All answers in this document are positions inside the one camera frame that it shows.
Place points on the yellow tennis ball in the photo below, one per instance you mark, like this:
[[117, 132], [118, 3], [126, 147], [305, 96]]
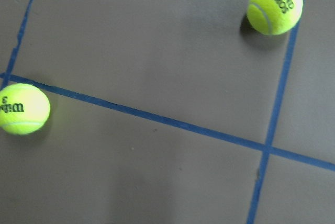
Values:
[[24, 109], [274, 17]]

